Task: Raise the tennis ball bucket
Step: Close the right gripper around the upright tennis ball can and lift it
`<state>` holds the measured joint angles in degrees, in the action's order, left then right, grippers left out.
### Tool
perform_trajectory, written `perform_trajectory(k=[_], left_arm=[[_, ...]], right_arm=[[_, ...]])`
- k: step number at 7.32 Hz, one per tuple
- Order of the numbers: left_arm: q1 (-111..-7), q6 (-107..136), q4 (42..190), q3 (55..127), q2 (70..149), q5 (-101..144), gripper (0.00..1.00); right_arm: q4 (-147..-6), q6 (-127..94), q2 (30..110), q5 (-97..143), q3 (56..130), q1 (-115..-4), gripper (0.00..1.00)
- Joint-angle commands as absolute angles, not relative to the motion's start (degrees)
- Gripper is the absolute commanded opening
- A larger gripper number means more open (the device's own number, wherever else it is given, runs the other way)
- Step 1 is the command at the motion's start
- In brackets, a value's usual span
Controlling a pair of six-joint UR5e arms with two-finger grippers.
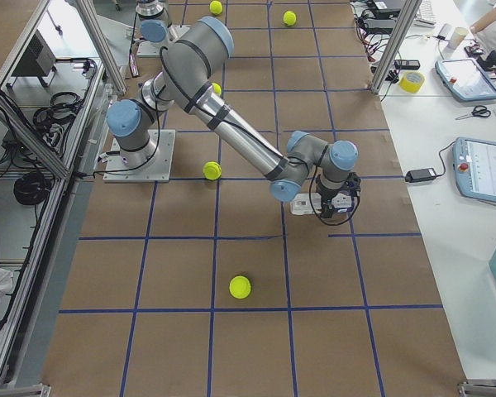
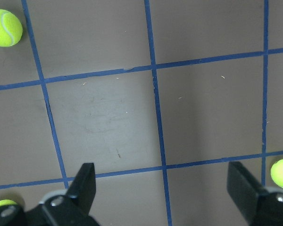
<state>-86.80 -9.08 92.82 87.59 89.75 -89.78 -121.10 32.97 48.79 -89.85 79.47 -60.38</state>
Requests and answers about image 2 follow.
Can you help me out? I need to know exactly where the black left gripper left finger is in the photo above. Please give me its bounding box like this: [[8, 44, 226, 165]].
[[0, 163, 99, 226]]

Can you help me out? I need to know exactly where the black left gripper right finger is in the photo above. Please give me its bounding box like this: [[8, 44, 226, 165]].
[[227, 161, 283, 226]]

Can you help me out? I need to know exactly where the tennis ball upper left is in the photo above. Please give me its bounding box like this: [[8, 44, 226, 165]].
[[0, 200, 17, 207]]

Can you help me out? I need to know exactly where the tennis ball lower left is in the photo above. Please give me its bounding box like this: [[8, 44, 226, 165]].
[[0, 9, 23, 47]]

